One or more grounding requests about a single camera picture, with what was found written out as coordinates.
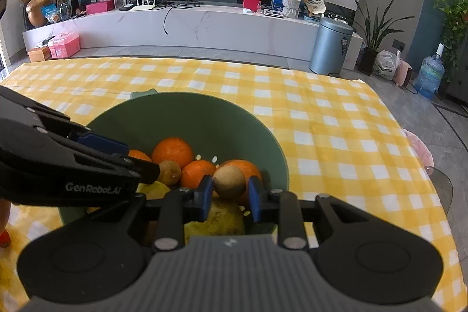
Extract white plastic bag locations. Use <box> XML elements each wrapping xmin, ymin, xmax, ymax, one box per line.
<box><xmin>372</xmin><ymin>49</ymin><xmax>401</xmax><ymax>81</ymax></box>

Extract pink heater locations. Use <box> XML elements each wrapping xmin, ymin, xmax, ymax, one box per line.
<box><xmin>393</xmin><ymin>58</ymin><xmax>413</xmax><ymax>88</ymax></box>

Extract printed round fan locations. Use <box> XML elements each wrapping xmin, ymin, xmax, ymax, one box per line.
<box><xmin>304</xmin><ymin>0</ymin><xmax>327</xmax><ymax>16</ymax></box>

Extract pink cushion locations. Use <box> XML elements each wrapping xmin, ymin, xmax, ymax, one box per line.
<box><xmin>402</xmin><ymin>128</ymin><xmax>435</xmax><ymax>168</ymax></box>

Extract leafy trailing plant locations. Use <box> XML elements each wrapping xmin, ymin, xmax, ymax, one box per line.
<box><xmin>433</xmin><ymin>0</ymin><xmax>468</xmax><ymax>81</ymax></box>

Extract blue water jug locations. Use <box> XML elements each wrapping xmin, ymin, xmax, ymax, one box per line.
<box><xmin>413</xmin><ymin>43</ymin><xmax>446</xmax><ymax>100</ymax></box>

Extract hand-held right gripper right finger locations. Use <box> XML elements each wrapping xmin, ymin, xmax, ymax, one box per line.
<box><xmin>248</xmin><ymin>175</ymin><xmax>378</xmax><ymax>250</ymax></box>

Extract brown kiwi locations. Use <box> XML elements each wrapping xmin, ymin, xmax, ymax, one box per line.
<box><xmin>157</xmin><ymin>160</ymin><xmax>183</xmax><ymax>187</ymax></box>
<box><xmin>212</xmin><ymin>165</ymin><xmax>247</xmax><ymax>200</ymax></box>

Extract orange cardboard box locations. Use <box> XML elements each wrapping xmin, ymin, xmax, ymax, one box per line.
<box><xmin>28</xmin><ymin>46</ymin><xmax>51</xmax><ymax>63</ymax></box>

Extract gold vase with dried flowers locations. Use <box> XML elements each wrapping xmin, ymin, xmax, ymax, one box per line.
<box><xmin>14</xmin><ymin>0</ymin><xmax>52</xmax><ymax>28</ymax></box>

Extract grey-blue pedal bin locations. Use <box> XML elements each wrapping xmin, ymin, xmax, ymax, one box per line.
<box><xmin>309</xmin><ymin>17</ymin><xmax>355</xmax><ymax>76</ymax></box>

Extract blue snack packet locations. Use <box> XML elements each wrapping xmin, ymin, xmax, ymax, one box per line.
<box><xmin>40</xmin><ymin>4</ymin><xmax>61</xmax><ymax>24</ymax></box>

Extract white marble television cabinet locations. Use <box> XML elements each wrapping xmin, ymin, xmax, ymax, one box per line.
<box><xmin>23</xmin><ymin>0</ymin><xmax>365</xmax><ymax>70</ymax></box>

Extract flat red box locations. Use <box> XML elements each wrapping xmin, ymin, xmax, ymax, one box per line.
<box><xmin>85</xmin><ymin>0</ymin><xmax>115</xmax><ymax>16</ymax></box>

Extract orange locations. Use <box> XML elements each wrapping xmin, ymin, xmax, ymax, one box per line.
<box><xmin>217</xmin><ymin>159</ymin><xmax>264</xmax><ymax>207</ymax></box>
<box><xmin>151</xmin><ymin>137</ymin><xmax>195</xmax><ymax>170</ymax></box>
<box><xmin>127</xmin><ymin>149</ymin><xmax>153</xmax><ymax>164</ymax></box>
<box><xmin>180</xmin><ymin>159</ymin><xmax>217</xmax><ymax>190</ymax></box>

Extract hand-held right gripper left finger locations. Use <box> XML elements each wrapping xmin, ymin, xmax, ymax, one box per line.
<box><xmin>78</xmin><ymin>175</ymin><xmax>214</xmax><ymax>253</ymax></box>

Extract pink storage box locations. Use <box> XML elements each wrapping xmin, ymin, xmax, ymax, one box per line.
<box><xmin>48</xmin><ymin>32</ymin><xmax>81</xmax><ymax>59</ymax></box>

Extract green colander bowl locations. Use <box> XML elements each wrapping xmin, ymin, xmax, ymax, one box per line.
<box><xmin>58</xmin><ymin>88</ymin><xmax>290</xmax><ymax>247</ymax></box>

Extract yellow pear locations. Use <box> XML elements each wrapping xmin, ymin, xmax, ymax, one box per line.
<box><xmin>137</xmin><ymin>180</ymin><xmax>173</xmax><ymax>201</ymax></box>
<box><xmin>184</xmin><ymin>197</ymin><xmax>247</xmax><ymax>245</ymax></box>

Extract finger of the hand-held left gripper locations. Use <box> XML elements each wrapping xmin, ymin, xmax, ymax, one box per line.
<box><xmin>110</xmin><ymin>153</ymin><xmax>161</xmax><ymax>185</ymax></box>
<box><xmin>76</xmin><ymin>131</ymin><xmax>130</xmax><ymax>157</ymax></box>

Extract yellow checkered tablecloth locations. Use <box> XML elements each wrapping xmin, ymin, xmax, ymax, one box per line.
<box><xmin>0</xmin><ymin>56</ymin><xmax>467</xmax><ymax>310</ymax></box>

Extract potted long-leaf plant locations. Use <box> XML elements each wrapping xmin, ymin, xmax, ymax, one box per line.
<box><xmin>349</xmin><ymin>0</ymin><xmax>416</xmax><ymax>76</ymax></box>

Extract black cable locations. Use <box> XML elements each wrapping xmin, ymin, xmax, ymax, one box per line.
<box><xmin>163</xmin><ymin>3</ymin><xmax>206</xmax><ymax>36</ymax></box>

